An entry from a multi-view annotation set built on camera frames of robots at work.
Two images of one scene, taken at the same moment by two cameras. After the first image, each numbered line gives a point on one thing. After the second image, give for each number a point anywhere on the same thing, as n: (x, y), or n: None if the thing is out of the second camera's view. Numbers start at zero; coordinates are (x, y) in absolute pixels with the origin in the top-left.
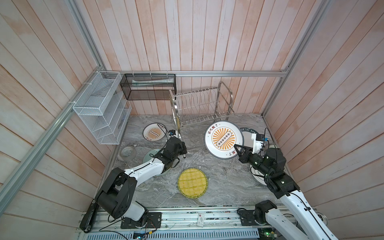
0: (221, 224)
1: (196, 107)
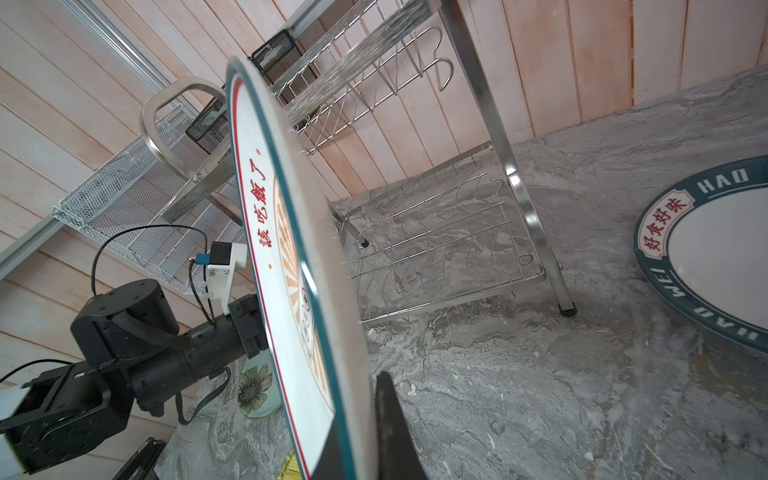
0: None
1: (456, 230)
